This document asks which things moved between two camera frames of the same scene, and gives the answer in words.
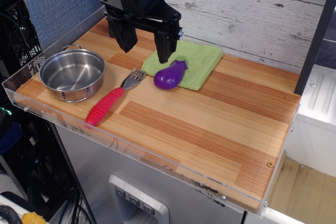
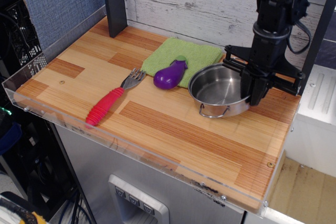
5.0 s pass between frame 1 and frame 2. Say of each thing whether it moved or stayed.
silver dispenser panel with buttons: stayed
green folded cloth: stayed
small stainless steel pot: moved
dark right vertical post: stayed
